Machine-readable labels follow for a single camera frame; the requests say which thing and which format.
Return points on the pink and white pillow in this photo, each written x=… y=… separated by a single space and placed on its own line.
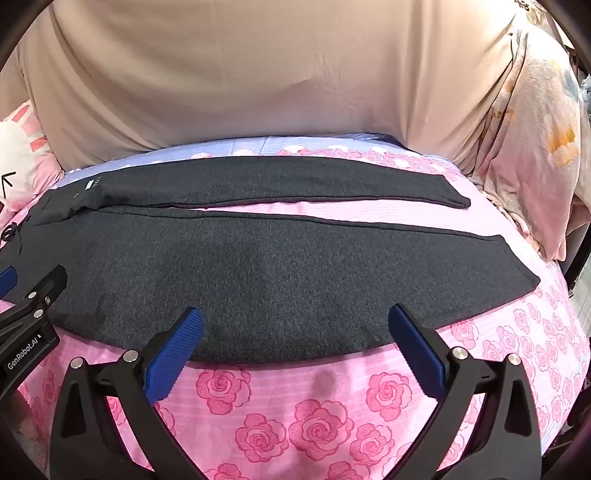
x=23 y=152

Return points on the beige blanket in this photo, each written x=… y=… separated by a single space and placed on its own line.
x=258 y=78

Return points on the peach floral blanket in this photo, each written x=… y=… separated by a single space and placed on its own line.
x=531 y=138

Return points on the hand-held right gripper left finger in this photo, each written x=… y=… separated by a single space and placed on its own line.
x=173 y=353

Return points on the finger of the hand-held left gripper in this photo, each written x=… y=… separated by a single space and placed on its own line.
x=44 y=288
x=7 y=279

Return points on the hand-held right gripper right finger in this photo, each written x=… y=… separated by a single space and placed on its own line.
x=415 y=350

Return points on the dark grey pants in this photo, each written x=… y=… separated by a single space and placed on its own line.
x=258 y=277

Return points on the pink rose print bedsheet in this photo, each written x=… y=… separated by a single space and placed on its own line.
x=323 y=415

